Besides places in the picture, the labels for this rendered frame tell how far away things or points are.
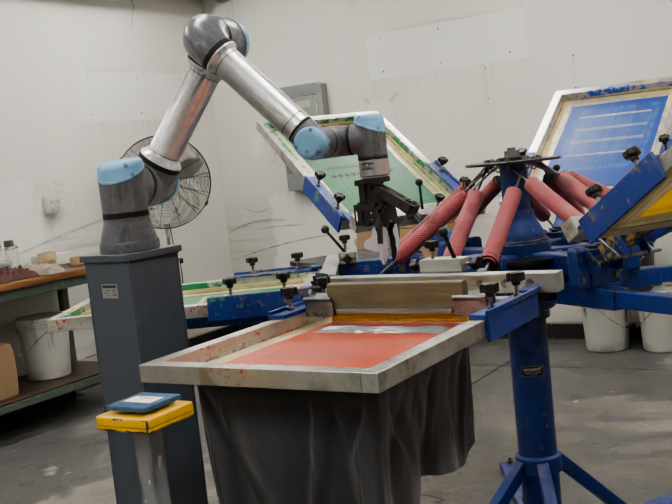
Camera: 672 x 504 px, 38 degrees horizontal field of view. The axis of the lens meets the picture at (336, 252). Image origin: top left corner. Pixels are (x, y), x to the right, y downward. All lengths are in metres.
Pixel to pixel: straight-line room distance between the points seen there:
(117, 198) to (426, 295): 0.80
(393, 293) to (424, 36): 4.67
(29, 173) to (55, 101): 0.54
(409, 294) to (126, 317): 0.70
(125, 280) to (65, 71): 4.52
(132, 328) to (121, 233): 0.24
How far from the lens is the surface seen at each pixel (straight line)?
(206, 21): 2.43
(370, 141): 2.38
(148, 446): 1.89
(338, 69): 7.30
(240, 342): 2.33
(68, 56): 6.93
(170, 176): 2.61
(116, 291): 2.48
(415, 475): 2.10
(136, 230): 2.48
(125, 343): 2.50
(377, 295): 2.44
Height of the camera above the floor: 1.39
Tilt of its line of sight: 6 degrees down
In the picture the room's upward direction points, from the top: 6 degrees counter-clockwise
